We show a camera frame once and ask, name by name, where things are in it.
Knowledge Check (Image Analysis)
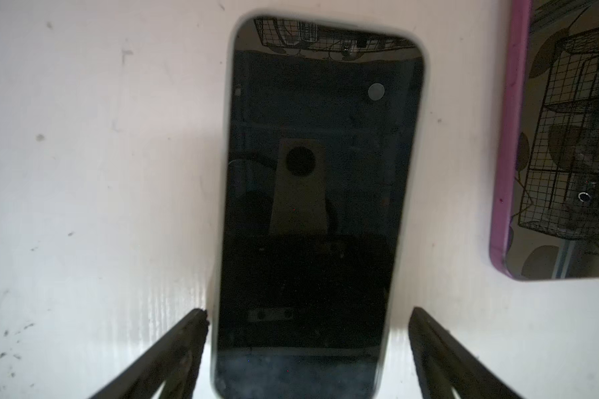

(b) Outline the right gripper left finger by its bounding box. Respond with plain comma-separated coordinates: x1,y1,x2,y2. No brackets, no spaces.
93,309,210,398

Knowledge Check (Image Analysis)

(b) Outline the black phone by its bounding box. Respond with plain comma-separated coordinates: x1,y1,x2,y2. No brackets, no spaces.
489,1,599,281
212,14,425,398

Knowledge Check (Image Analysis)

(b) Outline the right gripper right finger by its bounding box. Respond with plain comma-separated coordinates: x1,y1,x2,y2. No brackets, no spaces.
408,307,521,399

